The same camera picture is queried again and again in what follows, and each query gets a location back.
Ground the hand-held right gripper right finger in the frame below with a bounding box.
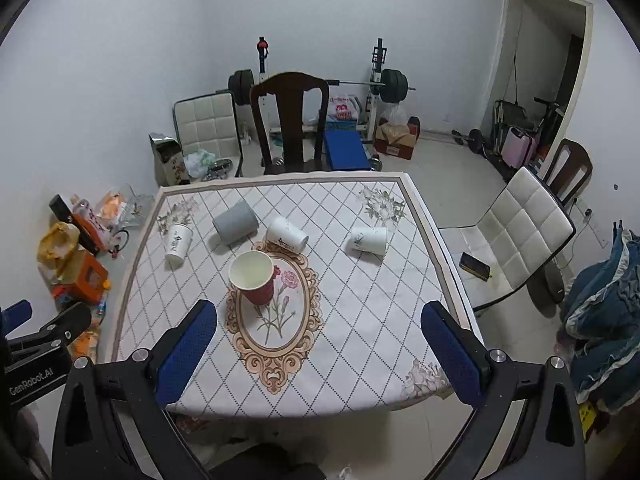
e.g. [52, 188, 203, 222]
[420, 301, 587, 480]

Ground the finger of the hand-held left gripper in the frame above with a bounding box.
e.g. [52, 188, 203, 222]
[0, 300, 32, 334]
[4, 304, 94, 357]

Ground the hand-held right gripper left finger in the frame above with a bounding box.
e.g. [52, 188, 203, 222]
[51, 299, 219, 480]

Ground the red paper cup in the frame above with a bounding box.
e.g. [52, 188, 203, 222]
[228, 251, 276, 307]

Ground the tall white printed cup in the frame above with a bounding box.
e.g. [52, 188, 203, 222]
[164, 223, 194, 268]

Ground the grey cup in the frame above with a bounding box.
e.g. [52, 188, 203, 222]
[212, 200, 259, 247]

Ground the orange snack packet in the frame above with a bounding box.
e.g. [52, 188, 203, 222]
[70, 330, 101, 361]

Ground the orange box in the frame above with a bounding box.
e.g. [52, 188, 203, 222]
[60, 250, 110, 303]

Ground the yellow bag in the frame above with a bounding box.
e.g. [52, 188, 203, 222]
[37, 222, 81, 266]

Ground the black smartphone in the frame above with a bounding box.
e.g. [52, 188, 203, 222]
[460, 252, 492, 279]

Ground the diamond patterned floral tablecloth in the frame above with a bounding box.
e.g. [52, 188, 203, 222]
[111, 171, 485, 418]

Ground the black box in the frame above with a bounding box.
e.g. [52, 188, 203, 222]
[49, 194, 76, 223]

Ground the clear bag with orange snacks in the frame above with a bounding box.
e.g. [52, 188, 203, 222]
[95, 187, 153, 228]

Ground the white padded chair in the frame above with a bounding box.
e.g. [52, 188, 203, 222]
[439, 166, 577, 313]
[172, 92, 245, 180]

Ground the pile of denim clothing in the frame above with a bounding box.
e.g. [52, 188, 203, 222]
[560, 230, 640, 413]

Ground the green plastic bag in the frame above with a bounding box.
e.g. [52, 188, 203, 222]
[184, 150, 217, 178]

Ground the metal trash bin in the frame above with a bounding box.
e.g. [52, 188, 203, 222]
[148, 132, 191, 186]

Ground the brown cardboard box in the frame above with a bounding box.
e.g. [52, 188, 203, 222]
[375, 122, 420, 160]

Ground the pink suitcase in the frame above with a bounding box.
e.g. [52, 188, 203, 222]
[501, 126, 538, 168]

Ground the short black barbell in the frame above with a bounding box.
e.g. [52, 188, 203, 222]
[451, 129, 485, 152]

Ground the dark wooden chair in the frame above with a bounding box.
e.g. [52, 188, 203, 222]
[542, 138, 594, 206]
[249, 72, 331, 177]

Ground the blue bench pad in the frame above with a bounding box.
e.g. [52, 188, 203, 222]
[322, 130, 373, 171]

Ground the folded black cart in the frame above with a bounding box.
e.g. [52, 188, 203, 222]
[492, 100, 533, 153]

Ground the black exercise machine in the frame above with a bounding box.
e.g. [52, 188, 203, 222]
[532, 96, 568, 141]

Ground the red and white plastic bag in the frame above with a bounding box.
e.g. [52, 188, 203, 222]
[327, 94, 362, 122]

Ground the barbell with black plates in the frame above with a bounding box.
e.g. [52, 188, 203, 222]
[228, 67, 417, 107]

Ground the white weight bench rack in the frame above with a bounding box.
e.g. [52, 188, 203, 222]
[255, 37, 388, 147]

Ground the white door frame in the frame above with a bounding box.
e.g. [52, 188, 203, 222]
[492, 0, 596, 161]

